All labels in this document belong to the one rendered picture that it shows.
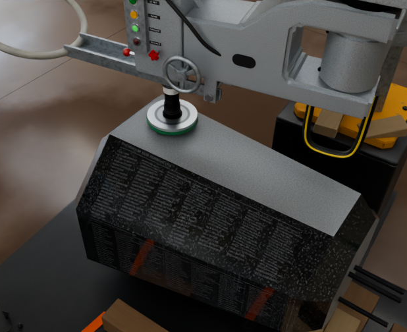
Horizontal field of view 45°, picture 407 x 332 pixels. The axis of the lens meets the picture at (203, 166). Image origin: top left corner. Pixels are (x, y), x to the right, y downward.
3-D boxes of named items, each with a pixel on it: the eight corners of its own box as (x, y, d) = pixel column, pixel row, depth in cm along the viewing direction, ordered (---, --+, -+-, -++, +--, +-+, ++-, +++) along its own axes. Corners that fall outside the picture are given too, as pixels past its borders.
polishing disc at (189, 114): (136, 116, 209) (136, 114, 208) (171, 95, 221) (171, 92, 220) (172, 139, 199) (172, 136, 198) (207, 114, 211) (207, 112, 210)
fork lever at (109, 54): (234, 80, 197) (236, 69, 193) (217, 106, 184) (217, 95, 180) (86, 38, 215) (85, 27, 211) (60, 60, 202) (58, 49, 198)
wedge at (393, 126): (398, 122, 231) (400, 114, 228) (406, 136, 224) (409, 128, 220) (356, 125, 229) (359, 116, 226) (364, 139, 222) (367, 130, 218)
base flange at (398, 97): (328, 68, 270) (330, 60, 267) (419, 99, 252) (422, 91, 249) (290, 114, 240) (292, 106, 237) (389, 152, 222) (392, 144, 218)
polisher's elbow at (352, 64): (326, 57, 175) (338, 4, 161) (381, 72, 169) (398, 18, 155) (310, 84, 163) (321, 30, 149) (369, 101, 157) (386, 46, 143)
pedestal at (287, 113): (299, 154, 330) (320, 57, 279) (397, 194, 305) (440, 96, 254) (253, 217, 289) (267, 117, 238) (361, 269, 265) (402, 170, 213)
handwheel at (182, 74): (210, 85, 182) (211, 49, 172) (199, 100, 175) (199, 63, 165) (173, 75, 186) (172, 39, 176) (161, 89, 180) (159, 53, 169)
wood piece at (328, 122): (324, 108, 238) (325, 99, 234) (344, 114, 235) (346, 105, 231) (313, 132, 225) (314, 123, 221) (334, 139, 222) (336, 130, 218)
